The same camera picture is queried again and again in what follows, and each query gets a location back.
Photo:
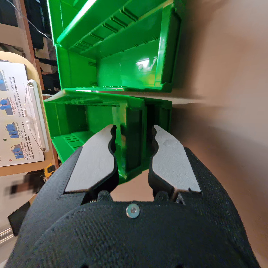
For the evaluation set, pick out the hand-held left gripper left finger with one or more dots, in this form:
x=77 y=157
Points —
x=94 y=165

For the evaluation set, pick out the grey desk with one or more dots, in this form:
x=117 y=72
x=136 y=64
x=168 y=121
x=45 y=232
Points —
x=219 y=125

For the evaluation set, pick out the green plastic storage bin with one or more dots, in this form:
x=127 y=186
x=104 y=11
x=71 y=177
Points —
x=161 y=115
x=125 y=69
x=94 y=117

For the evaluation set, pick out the instruction sheet on stand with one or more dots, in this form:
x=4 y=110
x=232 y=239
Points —
x=31 y=60

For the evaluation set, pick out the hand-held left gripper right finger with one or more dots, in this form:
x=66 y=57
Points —
x=175 y=167

